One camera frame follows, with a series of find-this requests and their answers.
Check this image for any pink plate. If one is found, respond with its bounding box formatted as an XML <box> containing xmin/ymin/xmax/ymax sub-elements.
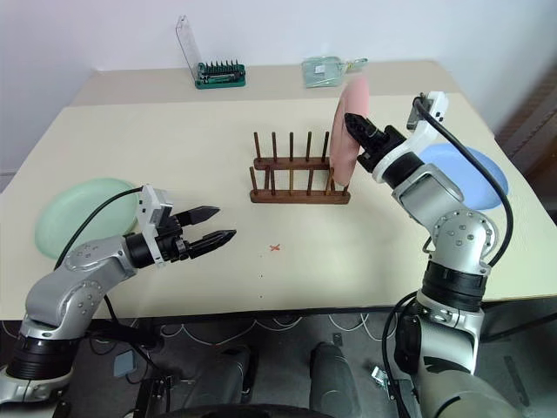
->
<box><xmin>329</xmin><ymin>76</ymin><xmax>372</xmax><ymax>188</ymax></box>

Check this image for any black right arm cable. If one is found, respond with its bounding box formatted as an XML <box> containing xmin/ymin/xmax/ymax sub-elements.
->
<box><xmin>412</xmin><ymin>96</ymin><xmax>513</xmax><ymax>267</ymax></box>

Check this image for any dark brown cabinet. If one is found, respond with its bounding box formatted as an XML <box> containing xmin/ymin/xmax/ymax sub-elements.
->
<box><xmin>495</xmin><ymin>69</ymin><xmax>557</xmax><ymax>186</ymax></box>

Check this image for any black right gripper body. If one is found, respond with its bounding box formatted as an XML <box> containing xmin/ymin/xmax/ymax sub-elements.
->
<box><xmin>364</xmin><ymin>125</ymin><xmax>409</xmax><ymax>166</ymax></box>

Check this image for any green plate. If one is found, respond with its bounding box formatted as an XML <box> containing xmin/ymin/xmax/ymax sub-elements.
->
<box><xmin>33</xmin><ymin>177</ymin><xmax>143</xmax><ymax>259</ymax></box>

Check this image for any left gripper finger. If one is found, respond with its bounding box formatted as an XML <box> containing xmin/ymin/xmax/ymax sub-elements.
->
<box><xmin>186</xmin><ymin>228</ymin><xmax>238</xmax><ymax>260</ymax></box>
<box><xmin>176</xmin><ymin>205</ymin><xmax>222</xmax><ymax>227</ymax></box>

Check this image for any grey foot pedal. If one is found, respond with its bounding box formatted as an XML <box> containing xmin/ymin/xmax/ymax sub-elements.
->
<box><xmin>113</xmin><ymin>351</ymin><xmax>138</xmax><ymax>378</ymax></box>

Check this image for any wooden dish rack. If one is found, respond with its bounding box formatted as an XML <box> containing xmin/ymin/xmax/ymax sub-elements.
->
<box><xmin>249</xmin><ymin>130</ymin><xmax>352</xmax><ymax>205</ymax></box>

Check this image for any dark rounded shape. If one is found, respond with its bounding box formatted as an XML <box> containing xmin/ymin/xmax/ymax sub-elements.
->
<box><xmin>207</xmin><ymin>343</ymin><xmax>261</xmax><ymax>406</ymax></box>
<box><xmin>309</xmin><ymin>341</ymin><xmax>366</xmax><ymax>418</ymax></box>

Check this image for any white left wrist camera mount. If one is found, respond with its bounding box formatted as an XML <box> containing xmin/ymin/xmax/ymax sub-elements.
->
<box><xmin>136</xmin><ymin>184</ymin><xmax>176</xmax><ymax>266</ymax></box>

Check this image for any green screwdriver bit case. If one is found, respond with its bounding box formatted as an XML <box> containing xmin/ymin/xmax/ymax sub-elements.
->
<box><xmin>176</xmin><ymin>14</ymin><xmax>248</xmax><ymax>91</ymax></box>

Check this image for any blue plate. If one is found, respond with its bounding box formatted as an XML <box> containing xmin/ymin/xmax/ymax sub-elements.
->
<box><xmin>416</xmin><ymin>142</ymin><xmax>510</xmax><ymax>212</ymax></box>

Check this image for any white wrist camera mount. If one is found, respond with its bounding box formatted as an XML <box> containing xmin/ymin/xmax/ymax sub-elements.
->
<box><xmin>372</xmin><ymin>91</ymin><xmax>450</xmax><ymax>184</ymax></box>
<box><xmin>136</xmin><ymin>184</ymin><xmax>176</xmax><ymax>266</ymax></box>

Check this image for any clear green plastic pouch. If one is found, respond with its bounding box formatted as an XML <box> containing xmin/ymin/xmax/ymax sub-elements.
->
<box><xmin>301</xmin><ymin>55</ymin><xmax>371</xmax><ymax>90</ymax></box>

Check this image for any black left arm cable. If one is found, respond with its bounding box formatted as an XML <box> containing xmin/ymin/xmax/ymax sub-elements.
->
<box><xmin>52</xmin><ymin>185</ymin><xmax>145</xmax><ymax>272</ymax></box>

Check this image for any small metal clip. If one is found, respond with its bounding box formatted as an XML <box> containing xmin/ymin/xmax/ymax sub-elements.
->
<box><xmin>369</xmin><ymin>365</ymin><xmax>392</xmax><ymax>388</ymax></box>

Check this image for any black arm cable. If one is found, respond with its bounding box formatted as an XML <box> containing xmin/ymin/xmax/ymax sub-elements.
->
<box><xmin>52</xmin><ymin>185</ymin><xmax>145</xmax><ymax>272</ymax></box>
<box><xmin>412</xmin><ymin>96</ymin><xmax>513</xmax><ymax>267</ymax></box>

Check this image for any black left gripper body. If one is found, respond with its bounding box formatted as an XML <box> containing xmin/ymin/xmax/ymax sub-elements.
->
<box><xmin>157</xmin><ymin>212</ymin><xmax>195</xmax><ymax>264</ymax></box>

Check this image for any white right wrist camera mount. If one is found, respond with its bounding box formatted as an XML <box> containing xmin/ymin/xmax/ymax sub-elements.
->
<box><xmin>372</xmin><ymin>91</ymin><xmax>450</xmax><ymax>184</ymax></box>

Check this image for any black lower body cable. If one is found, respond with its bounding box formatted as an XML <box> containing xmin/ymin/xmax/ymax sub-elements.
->
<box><xmin>381</xmin><ymin>290</ymin><xmax>422</xmax><ymax>394</ymax></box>

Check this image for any white wavy floor cable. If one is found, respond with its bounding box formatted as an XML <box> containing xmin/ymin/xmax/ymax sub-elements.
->
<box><xmin>159</xmin><ymin>313</ymin><xmax>395</xmax><ymax>346</ymax></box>

